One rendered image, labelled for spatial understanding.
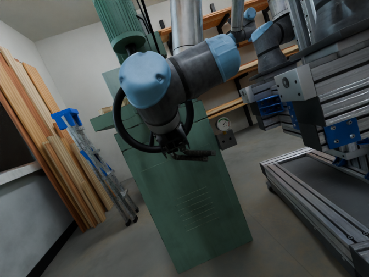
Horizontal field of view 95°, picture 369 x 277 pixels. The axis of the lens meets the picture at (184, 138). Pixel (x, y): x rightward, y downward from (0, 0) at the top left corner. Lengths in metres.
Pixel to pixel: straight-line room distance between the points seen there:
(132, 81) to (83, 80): 3.29
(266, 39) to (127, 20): 0.71
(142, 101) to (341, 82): 0.52
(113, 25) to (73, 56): 2.70
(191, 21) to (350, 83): 0.44
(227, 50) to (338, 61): 0.38
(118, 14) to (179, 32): 0.62
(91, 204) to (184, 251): 1.38
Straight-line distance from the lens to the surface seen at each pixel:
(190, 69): 0.27
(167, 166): 0.83
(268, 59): 1.09
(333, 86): 0.61
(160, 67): 0.25
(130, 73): 0.26
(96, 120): 0.86
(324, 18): 0.69
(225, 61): 0.30
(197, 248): 1.06
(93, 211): 2.20
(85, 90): 3.49
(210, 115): 2.98
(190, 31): 0.44
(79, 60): 3.63
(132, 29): 1.00
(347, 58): 0.63
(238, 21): 1.35
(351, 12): 0.67
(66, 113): 1.72
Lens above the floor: 0.78
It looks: 9 degrees down
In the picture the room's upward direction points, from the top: 22 degrees counter-clockwise
